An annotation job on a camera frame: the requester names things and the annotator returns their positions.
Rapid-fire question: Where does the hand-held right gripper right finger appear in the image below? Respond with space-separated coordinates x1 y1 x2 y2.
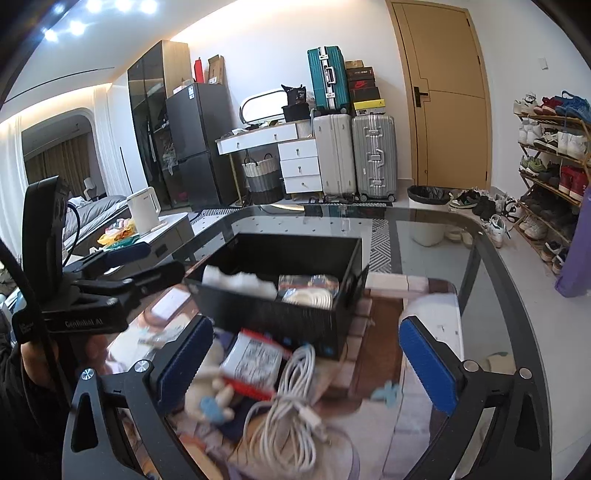
398 315 552 480

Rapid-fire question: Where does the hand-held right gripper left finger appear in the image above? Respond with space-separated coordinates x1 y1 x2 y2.
62 315 215 480

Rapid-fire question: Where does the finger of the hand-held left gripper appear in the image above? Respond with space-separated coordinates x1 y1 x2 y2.
64 241 153 279
69 261 186 303

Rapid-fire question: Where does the white blue plush toy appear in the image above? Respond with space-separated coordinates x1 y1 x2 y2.
184 340 242 423

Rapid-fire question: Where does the red-edged white packet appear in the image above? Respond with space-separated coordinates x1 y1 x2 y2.
219 329 293 401

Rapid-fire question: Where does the black cardboard box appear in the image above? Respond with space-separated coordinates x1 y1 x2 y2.
184 232 370 361

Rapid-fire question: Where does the white cable bundle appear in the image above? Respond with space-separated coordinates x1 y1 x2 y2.
240 344 334 469

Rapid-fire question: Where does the person's left forearm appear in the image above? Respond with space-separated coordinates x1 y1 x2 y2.
0 344 72 480

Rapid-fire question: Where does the person's left hand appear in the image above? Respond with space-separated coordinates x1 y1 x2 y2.
21 330 114 387

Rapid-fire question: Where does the pile of colourful snack packets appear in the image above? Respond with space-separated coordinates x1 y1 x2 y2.
97 219 139 251

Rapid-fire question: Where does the white electric kettle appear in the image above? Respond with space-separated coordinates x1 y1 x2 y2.
126 188 163 234

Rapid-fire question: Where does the grey side table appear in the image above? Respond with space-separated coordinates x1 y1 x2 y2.
69 212 195 278

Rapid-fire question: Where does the bed with grey bedding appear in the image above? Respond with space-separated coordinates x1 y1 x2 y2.
60 194 131 252

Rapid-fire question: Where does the printed cartoon desk mat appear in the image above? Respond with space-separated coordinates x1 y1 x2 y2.
106 272 465 480

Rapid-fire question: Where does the beige slipper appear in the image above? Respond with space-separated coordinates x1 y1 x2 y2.
484 352 514 371

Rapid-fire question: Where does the brown curtain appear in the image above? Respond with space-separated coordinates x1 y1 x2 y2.
23 134 100 200

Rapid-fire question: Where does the white tissue wad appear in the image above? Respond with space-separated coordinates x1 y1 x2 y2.
202 265 279 301

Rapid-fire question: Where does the black fridge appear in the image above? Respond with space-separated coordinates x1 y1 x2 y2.
165 83 242 209

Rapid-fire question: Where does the dark glass cabinet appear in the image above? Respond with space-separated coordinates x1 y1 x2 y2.
127 40 192 209

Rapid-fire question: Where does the pair of white slippers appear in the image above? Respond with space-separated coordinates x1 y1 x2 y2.
444 225 475 248

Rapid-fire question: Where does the grey white laundry basket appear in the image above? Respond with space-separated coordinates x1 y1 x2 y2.
241 154 283 205

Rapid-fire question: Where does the clear orange packet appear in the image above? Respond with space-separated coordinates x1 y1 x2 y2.
277 274 342 296

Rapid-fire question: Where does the white trash bin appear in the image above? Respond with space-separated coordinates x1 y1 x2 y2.
407 185 456 246

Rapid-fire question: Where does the cluster of loose sneakers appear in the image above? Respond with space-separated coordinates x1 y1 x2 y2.
449 188 525 250

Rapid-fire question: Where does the white vanity desk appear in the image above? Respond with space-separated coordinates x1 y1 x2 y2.
216 121 319 206

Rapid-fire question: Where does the white drawer unit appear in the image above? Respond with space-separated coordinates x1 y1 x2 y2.
278 138 324 195

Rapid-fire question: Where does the purple cloth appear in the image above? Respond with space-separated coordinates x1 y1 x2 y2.
554 185 591 299

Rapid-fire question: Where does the oval mirror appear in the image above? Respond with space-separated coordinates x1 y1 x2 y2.
239 89 297 127

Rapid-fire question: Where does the open cardboard box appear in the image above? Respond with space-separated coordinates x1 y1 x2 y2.
207 55 228 86

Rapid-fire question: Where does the silver suitcase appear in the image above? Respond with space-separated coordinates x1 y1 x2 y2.
352 114 398 202

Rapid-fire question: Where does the white suitcase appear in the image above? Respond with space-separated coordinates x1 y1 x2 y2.
313 113 358 197

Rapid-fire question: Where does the black bag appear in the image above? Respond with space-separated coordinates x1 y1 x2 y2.
280 84 309 123

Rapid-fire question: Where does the wooden shoe rack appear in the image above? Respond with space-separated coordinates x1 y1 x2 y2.
513 99 591 278

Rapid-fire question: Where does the tan wooden door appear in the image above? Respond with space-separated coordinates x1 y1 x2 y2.
390 0 492 190

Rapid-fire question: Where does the teal suitcase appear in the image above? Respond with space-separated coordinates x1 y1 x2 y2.
308 46 352 116

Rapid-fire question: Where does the shoe rack with shoes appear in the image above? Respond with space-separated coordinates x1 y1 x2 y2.
513 90 591 275

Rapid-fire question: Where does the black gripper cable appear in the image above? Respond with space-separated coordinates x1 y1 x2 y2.
0 198 81 409

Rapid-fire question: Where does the coiled white cord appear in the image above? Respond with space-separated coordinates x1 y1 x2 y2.
281 288 339 309

